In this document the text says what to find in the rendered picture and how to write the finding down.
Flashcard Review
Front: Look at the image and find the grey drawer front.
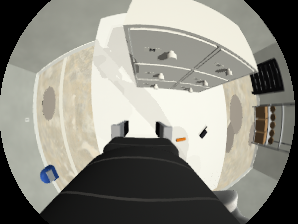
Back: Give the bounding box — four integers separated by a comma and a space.
130, 27, 217, 69
181, 70, 228, 87
196, 48, 254, 80
137, 79, 177, 89
135, 63, 191, 81
172, 82, 209, 93

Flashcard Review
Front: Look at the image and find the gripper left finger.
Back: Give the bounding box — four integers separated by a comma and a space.
111, 120, 129, 140

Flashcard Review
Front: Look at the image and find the black and white eraser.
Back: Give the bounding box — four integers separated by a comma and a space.
199, 126, 210, 139

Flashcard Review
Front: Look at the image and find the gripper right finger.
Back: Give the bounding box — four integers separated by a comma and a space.
155, 121, 173, 141

